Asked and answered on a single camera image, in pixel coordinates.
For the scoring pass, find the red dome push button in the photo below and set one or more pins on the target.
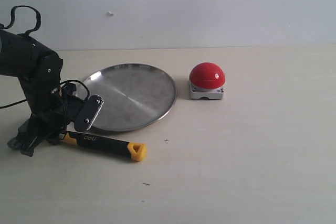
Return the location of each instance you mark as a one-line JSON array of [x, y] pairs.
[[206, 81]]

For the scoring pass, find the round steel plate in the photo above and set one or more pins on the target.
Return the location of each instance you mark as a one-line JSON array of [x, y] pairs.
[[135, 95]]

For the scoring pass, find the black yellow claw hammer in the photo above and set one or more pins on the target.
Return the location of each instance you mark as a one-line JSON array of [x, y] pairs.
[[130, 150]]

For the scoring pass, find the black left gripper finger with screws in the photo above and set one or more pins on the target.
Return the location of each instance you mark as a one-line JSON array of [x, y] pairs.
[[88, 113]]

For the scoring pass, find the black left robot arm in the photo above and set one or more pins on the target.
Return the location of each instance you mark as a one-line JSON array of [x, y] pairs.
[[31, 62]]

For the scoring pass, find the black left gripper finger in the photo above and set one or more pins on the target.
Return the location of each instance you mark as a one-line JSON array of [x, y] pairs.
[[25, 144]]

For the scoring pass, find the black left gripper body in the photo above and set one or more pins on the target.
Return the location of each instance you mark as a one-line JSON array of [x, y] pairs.
[[51, 112]]

